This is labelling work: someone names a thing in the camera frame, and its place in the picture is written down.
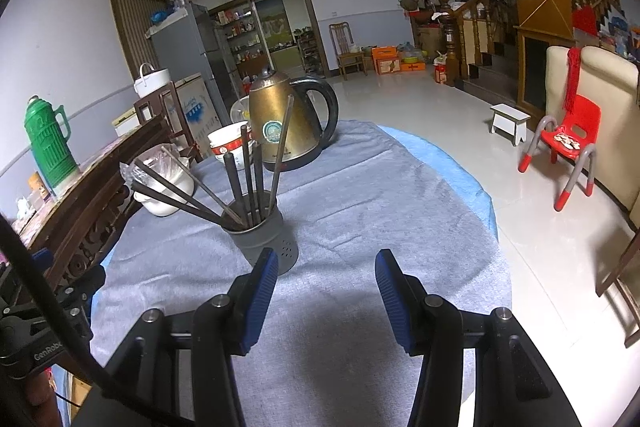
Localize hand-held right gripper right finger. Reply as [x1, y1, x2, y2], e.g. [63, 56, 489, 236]
[375, 249, 582, 427]

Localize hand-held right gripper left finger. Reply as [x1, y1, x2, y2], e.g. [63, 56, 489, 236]
[72, 248, 280, 427]

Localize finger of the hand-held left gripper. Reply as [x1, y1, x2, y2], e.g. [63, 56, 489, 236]
[31, 247, 108, 315]

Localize grey perforated chopstick holder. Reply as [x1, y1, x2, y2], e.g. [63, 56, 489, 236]
[220, 189, 300, 277]

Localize bunch of dark chopsticks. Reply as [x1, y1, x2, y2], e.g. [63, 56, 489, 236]
[119, 94, 296, 231]

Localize person's left hand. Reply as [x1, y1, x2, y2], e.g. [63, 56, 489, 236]
[20, 377, 63, 427]

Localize dark carved wooden sideboard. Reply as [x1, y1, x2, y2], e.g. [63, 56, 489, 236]
[15, 113, 174, 280]

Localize grey tablecloth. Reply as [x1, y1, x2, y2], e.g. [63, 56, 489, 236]
[90, 119, 514, 427]

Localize checkered printed cloth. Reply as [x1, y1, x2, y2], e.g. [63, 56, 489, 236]
[15, 142, 126, 228]

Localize clear plastic bag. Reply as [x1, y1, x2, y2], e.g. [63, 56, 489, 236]
[120, 144, 192, 188]

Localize green thermos flask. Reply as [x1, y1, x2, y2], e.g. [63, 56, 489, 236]
[25, 95, 81, 198]

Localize white bowl red band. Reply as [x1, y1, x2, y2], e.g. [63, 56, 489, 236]
[207, 122, 249, 148]
[210, 144, 252, 164]

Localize small white box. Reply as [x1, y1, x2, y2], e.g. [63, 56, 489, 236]
[111, 107, 141, 138]

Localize bronze electric kettle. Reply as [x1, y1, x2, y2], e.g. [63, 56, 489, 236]
[247, 68, 340, 172]

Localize small desk fan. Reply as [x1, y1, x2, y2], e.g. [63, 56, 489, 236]
[229, 94, 251, 128]

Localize white chest freezer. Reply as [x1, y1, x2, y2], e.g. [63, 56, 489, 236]
[172, 73, 221, 148]

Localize white plastic basket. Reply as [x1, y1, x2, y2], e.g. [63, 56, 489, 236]
[133, 63, 174, 99]

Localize small white stool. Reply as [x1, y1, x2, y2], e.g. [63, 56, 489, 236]
[489, 103, 531, 147]

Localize brown wooden chair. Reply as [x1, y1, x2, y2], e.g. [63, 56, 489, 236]
[595, 187, 640, 349]

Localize orange cardboard boxes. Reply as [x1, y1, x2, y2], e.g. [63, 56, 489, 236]
[371, 46, 427, 76]

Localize red child chair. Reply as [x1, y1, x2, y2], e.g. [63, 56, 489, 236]
[518, 94, 602, 212]

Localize wooden dining chair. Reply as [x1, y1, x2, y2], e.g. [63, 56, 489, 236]
[328, 22, 367, 82]

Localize pantry shelf with bottles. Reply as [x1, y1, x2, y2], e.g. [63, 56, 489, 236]
[215, 7, 272, 78]

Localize grey refrigerator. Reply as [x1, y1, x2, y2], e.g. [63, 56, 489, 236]
[151, 3, 239, 108]

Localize brown wooden door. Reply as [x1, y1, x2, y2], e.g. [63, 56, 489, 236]
[107, 0, 169, 78]

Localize red tassel scarf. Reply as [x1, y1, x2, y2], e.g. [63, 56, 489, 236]
[563, 47, 584, 113]

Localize wooden stair railing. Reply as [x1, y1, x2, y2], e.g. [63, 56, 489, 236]
[439, 0, 517, 88]

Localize wooden pillar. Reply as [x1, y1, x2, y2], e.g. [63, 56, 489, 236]
[514, 0, 577, 108]

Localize black cable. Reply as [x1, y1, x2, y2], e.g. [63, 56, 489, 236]
[0, 214, 197, 427]

